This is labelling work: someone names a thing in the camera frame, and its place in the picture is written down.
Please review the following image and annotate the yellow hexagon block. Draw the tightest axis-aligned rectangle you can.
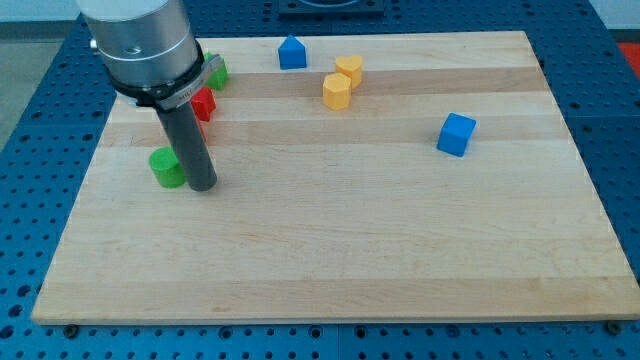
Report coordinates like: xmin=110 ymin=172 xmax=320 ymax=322
xmin=323 ymin=73 xmax=352 ymax=110

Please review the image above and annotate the wooden board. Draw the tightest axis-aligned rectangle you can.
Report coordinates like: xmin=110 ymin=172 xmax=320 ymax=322
xmin=32 ymin=31 xmax=639 ymax=325

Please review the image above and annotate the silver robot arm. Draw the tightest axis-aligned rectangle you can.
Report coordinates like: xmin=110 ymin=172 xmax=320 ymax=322
xmin=77 ymin=0 xmax=223 ymax=112

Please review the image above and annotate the red block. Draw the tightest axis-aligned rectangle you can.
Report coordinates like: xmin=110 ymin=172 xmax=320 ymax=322
xmin=190 ymin=86 xmax=216 ymax=122

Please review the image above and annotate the yellow heart block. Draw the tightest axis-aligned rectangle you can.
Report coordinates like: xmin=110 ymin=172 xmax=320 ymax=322
xmin=335 ymin=54 xmax=364 ymax=89

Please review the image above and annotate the blue house-shaped block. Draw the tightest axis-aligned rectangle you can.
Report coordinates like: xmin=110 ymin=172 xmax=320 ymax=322
xmin=278 ymin=35 xmax=307 ymax=70

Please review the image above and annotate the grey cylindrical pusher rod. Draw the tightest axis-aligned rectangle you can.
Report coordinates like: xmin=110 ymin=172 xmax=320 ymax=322
xmin=156 ymin=103 xmax=217 ymax=192

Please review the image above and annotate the green cylinder block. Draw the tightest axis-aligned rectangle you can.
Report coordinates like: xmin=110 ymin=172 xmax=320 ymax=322
xmin=148 ymin=146 xmax=186 ymax=188

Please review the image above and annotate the green block behind arm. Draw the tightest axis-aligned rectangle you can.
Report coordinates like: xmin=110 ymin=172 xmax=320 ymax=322
xmin=204 ymin=52 xmax=229 ymax=90

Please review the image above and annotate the blue cube block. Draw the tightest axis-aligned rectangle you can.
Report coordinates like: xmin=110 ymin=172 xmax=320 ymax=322
xmin=436 ymin=113 xmax=477 ymax=157

